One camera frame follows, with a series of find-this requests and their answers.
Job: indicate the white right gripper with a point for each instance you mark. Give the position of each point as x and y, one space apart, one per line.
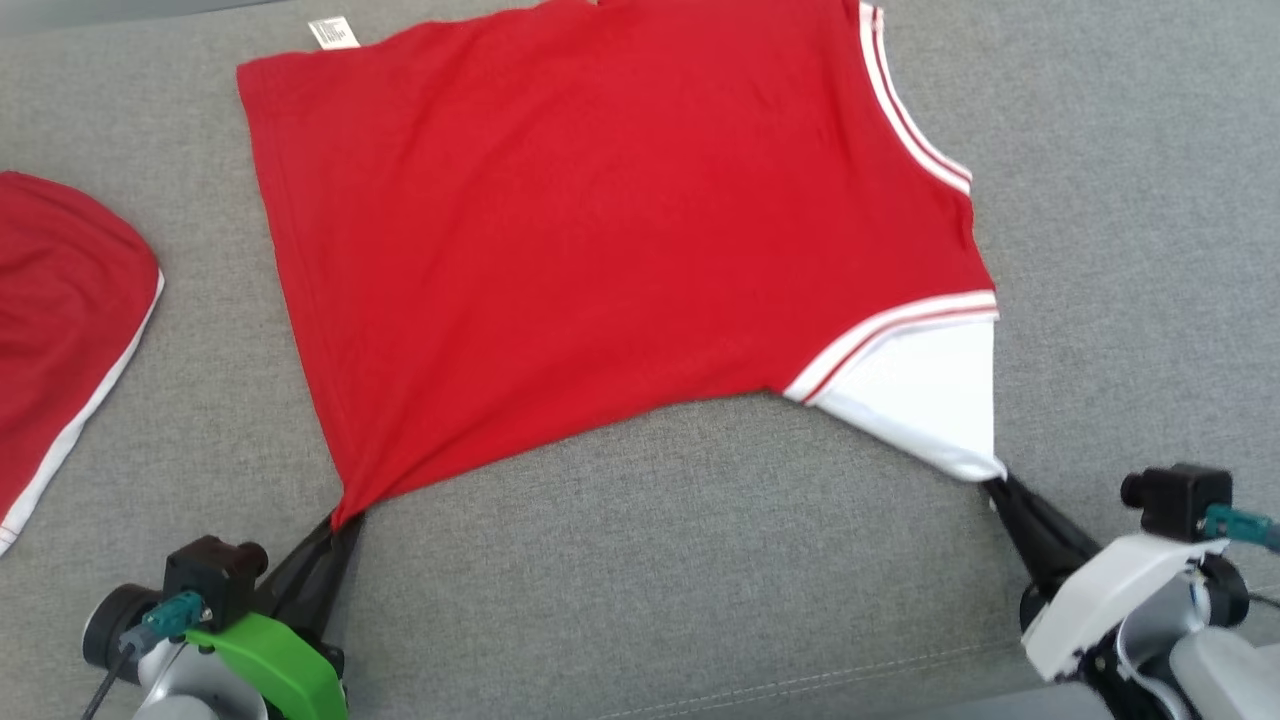
1110 600

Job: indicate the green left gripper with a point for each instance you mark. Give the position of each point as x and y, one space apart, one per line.
290 670

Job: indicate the red shorts with white trim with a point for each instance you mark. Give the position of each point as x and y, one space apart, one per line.
60 330

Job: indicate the red shirt with white sleeves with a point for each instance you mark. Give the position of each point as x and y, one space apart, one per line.
600 220

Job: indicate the grey fabric sofa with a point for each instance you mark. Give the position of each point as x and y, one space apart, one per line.
680 560

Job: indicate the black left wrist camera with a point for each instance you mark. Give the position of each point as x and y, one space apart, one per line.
215 575

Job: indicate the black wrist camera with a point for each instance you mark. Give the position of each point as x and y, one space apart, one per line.
1175 500
215 575

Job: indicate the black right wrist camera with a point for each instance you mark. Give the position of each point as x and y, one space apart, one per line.
1175 500

